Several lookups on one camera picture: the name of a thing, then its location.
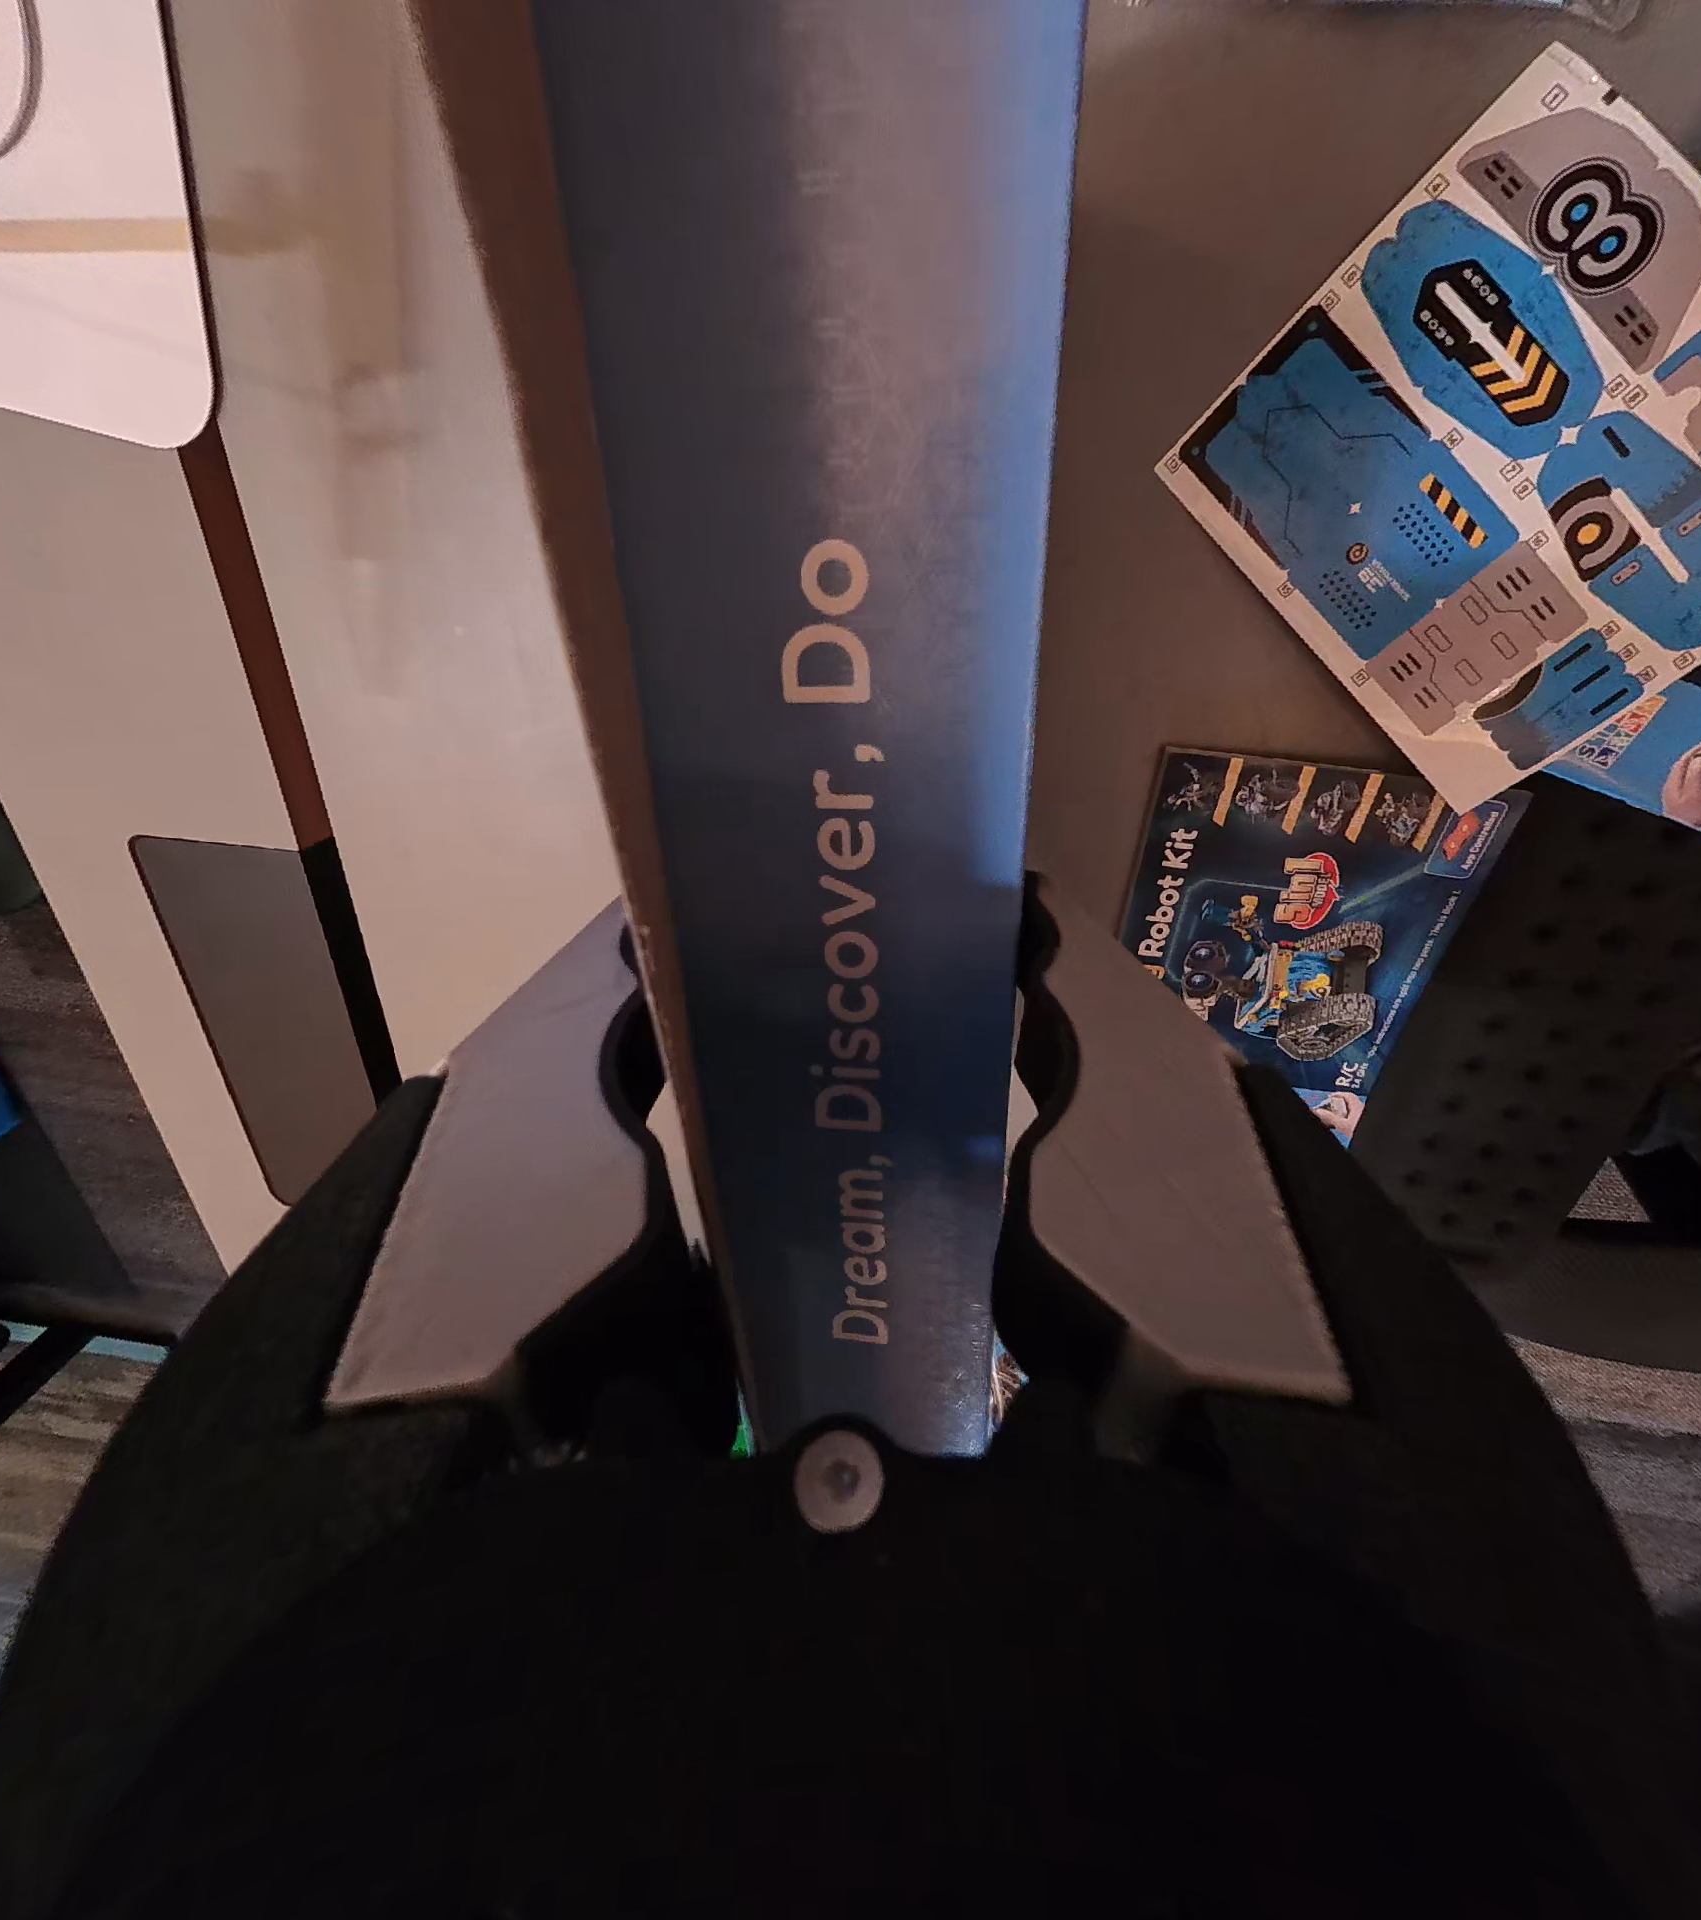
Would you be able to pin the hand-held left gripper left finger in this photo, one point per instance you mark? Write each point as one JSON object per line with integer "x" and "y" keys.
{"x": 491, "y": 1200}

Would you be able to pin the white desk stand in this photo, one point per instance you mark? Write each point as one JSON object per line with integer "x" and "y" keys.
{"x": 55, "y": 224}

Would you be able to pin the blue sticker sheet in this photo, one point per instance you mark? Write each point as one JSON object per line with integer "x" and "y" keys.
{"x": 1465, "y": 450}

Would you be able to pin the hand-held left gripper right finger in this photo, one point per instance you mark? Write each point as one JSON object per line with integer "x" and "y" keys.
{"x": 1181, "y": 1200}

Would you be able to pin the blue robot kit box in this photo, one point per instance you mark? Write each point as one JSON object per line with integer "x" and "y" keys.
{"x": 822, "y": 450}

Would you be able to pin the large blue instruction booklet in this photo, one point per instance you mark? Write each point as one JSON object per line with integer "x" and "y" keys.
{"x": 1315, "y": 931}

